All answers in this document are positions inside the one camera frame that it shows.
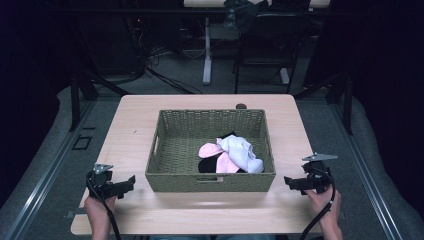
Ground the person's left hand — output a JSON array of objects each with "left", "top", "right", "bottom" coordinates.
[{"left": 83, "top": 194, "right": 118, "bottom": 220}]

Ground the white sock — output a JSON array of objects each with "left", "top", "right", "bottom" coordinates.
[{"left": 216, "top": 134, "right": 265, "bottom": 175}]

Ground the black chair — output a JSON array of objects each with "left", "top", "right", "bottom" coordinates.
[{"left": 232, "top": 11, "right": 313, "bottom": 95}]

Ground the white desk leg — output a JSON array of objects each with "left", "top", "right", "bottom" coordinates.
[{"left": 201, "top": 16, "right": 214, "bottom": 86}]

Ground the floor cable bundle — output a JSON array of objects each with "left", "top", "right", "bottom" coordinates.
[{"left": 124, "top": 16, "right": 205, "bottom": 95}]

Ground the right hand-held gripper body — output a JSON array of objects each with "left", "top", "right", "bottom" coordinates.
[{"left": 301, "top": 152, "right": 339, "bottom": 196}]

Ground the green woven basket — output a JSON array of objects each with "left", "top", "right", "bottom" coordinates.
[{"left": 144, "top": 108, "right": 277, "bottom": 194}]

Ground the black sock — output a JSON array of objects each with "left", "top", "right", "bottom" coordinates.
[{"left": 197, "top": 131, "right": 248, "bottom": 175}]

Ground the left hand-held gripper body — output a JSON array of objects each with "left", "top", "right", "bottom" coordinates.
[{"left": 85, "top": 163, "right": 118, "bottom": 201}]

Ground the person's right hand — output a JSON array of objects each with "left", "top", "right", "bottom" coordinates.
[{"left": 304, "top": 185, "right": 343, "bottom": 226}]

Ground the pink sock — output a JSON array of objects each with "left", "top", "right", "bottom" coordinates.
[
  {"left": 197, "top": 142, "right": 225, "bottom": 160},
  {"left": 215, "top": 151, "right": 241, "bottom": 174}
]

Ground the dark cloth bundle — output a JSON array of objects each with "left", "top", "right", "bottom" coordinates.
[{"left": 222, "top": 0, "right": 270, "bottom": 34}]

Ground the black metal stand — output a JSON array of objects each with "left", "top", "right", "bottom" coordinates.
[
  {"left": 293, "top": 71, "right": 355, "bottom": 136},
  {"left": 68, "top": 68, "right": 132, "bottom": 133}
]

